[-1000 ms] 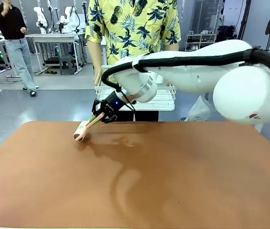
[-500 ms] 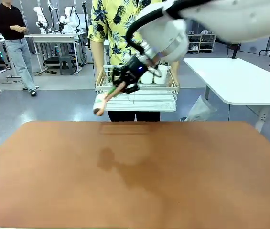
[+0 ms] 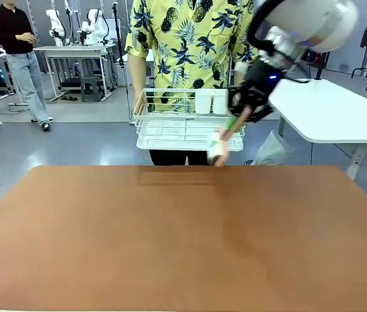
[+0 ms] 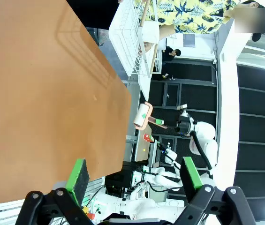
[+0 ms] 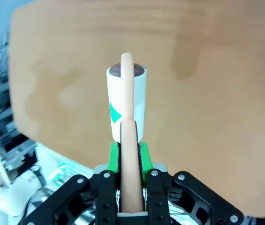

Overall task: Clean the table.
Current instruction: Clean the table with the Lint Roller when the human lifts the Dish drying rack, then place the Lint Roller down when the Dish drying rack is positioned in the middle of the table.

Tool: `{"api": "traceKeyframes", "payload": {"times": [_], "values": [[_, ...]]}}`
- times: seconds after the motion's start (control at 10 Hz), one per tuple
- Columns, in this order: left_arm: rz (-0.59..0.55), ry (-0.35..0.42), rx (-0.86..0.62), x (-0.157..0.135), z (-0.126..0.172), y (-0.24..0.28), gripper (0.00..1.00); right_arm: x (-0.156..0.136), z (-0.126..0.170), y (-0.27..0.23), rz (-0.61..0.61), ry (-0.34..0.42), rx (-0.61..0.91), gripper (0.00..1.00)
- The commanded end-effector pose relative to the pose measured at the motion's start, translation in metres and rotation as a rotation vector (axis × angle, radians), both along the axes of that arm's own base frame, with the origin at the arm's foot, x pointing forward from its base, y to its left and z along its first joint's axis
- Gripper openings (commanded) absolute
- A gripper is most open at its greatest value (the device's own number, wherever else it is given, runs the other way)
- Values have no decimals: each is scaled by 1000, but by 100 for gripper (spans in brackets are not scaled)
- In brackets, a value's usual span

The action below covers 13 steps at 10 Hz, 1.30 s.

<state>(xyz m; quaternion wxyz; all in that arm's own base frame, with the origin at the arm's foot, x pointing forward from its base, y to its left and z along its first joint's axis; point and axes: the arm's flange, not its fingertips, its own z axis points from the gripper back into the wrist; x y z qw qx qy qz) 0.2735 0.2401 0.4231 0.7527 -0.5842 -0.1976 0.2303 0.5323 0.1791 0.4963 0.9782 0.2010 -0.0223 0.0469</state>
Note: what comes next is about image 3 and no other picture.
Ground white cups in rack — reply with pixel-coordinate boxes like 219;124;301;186
195;88;229;116

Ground person in yellow pineapple shirt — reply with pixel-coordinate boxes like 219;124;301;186
124;0;259;166

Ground person's right forearm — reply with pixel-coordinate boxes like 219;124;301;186
127;53;154;105

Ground person in black sweater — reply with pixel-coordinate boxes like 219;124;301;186
0;0;55;133

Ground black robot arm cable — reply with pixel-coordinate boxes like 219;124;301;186
246;0;311;85

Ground black step stool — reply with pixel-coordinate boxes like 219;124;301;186
80;75;103;103

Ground large white curved table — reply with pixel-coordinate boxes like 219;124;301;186
268;79;367;181

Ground person's right hand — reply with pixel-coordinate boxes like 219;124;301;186
133;93;146;115

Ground white wire dish rack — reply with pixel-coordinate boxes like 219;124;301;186
133;88;246;151

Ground translucent plastic bag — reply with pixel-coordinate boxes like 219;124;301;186
244;129;296;166

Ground grey metal frame table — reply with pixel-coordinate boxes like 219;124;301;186
32;44;113;101

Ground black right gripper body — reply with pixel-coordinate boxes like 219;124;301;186
227;60;281;124

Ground white printed cup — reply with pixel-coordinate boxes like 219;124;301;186
207;127;230;167

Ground black camera tripod stand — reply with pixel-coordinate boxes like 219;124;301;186
110;1;129;88

